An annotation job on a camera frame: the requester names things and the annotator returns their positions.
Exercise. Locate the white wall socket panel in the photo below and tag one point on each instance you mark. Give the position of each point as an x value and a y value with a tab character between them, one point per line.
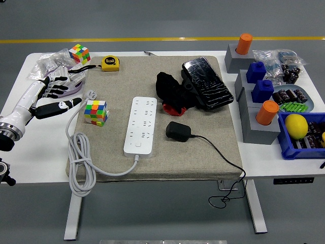
76	80
59	72

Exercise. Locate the small black object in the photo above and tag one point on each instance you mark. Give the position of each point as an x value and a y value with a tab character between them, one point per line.
322	164

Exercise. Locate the grey block with square hole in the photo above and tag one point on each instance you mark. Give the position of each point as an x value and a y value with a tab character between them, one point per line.
245	101
241	81

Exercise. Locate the large twisted rubik's cube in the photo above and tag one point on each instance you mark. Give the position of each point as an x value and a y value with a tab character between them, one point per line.
95	111

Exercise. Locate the dark capacitor pile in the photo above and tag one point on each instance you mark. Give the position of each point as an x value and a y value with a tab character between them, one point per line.
313	138

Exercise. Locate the black capacitor cluster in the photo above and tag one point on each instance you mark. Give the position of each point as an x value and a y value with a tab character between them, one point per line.
290	73

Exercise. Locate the green battery pile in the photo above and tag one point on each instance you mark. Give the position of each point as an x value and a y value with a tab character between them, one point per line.
294	106

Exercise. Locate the blue block with knob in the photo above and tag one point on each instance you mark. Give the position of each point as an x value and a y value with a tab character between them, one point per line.
261	92
255	73

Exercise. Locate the orange cylinder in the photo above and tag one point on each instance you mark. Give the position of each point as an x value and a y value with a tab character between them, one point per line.
244	44
266	113

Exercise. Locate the small rubik's cube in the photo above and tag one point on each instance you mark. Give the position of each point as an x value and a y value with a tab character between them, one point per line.
80	53

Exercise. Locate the purple oval tray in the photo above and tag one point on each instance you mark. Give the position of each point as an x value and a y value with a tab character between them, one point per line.
73	90

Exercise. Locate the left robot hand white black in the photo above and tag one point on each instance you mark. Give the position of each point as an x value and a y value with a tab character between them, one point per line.
29	95

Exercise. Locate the yellow lemon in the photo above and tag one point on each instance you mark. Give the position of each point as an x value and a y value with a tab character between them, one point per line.
295	125

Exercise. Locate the pale blue plate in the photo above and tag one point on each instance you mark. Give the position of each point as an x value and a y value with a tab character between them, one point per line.
310	101

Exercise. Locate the clear bag of blue parts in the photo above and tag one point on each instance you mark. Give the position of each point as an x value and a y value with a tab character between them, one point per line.
270	67
288	56

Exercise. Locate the metal bracket under table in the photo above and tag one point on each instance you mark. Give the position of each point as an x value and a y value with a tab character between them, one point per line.
228	185

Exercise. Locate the small dark pen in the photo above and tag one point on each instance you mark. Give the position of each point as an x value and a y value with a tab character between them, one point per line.
149	53

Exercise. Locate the clear plastic bags pile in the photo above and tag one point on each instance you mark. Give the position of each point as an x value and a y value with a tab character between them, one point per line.
48	62

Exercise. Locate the small yellow object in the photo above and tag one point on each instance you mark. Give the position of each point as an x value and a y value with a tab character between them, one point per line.
323	139

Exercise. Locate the black and red fabric bundle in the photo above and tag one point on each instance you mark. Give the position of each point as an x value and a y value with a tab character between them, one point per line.
170	86

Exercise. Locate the blue plastic bin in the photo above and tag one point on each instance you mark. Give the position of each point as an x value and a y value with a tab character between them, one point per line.
292	152

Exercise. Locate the black table control panel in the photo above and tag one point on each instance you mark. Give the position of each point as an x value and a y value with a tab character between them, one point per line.
293	181

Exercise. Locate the grey block with round hole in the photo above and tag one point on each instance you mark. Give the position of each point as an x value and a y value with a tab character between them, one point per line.
236	61
259	134

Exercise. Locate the white table leg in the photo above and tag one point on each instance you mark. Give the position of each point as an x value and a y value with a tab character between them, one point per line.
73	213
256	208

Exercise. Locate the black glossy rectangular case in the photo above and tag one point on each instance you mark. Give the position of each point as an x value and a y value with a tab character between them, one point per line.
207	81

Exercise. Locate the grey-brown fabric mat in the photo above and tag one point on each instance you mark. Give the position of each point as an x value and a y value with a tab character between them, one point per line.
203	142

